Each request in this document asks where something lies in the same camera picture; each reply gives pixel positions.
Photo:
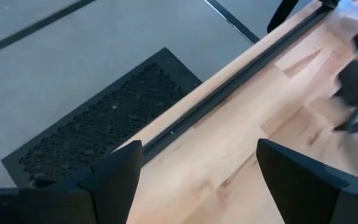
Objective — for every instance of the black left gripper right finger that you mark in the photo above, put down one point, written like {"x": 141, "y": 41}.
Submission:
{"x": 306, "y": 193}

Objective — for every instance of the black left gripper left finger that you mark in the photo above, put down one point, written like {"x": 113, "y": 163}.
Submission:
{"x": 110, "y": 186}

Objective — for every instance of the clear plastic bin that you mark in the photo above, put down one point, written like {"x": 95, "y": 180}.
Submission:
{"x": 353, "y": 18}

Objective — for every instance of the black perforated floor mat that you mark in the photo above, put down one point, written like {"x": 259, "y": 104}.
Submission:
{"x": 104, "y": 118}

